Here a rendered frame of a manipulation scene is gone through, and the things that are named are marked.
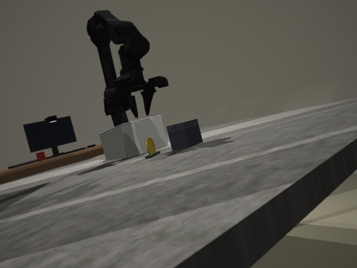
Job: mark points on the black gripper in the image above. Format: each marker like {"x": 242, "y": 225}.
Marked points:
{"x": 147, "y": 87}

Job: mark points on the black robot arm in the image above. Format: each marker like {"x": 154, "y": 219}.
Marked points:
{"x": 102, "y": 28}

